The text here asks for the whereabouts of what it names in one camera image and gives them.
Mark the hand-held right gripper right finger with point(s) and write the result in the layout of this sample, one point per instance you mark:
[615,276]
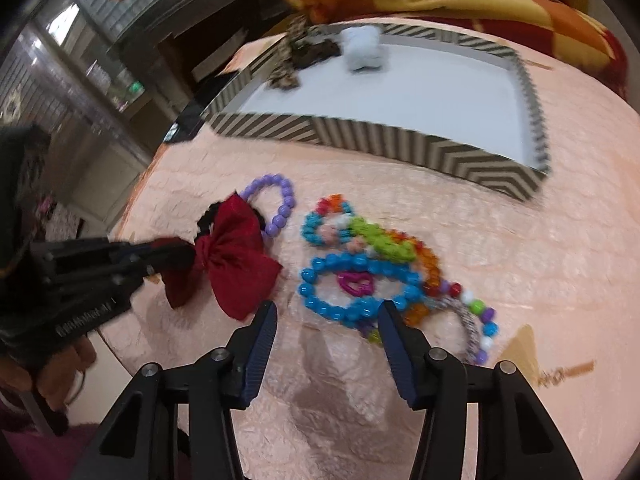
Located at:
[395,350]

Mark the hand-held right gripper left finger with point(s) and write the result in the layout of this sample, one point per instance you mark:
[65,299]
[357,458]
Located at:
[260,350]

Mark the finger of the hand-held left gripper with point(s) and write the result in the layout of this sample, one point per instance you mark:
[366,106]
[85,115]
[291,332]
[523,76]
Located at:
[100,280]
[100,252]

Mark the dark red fabric bow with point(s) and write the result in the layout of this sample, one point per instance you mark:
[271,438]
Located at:
[230,260]

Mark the striped cardboard tray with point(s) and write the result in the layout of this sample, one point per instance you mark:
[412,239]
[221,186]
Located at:
[390,95]

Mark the person's left hand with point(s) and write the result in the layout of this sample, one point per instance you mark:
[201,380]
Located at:
[65,375]

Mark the pink textured bedspread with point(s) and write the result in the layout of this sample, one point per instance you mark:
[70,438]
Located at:
[575,260]

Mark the dark wooden cabinet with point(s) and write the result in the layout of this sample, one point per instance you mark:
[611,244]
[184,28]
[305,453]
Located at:
[215,35]

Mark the leopard print bow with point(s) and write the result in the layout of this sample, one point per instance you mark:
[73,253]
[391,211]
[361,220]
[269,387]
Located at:
[285,77]

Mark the white fluffy bow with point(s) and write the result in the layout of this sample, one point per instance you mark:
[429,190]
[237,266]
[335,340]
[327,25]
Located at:
[361,47]

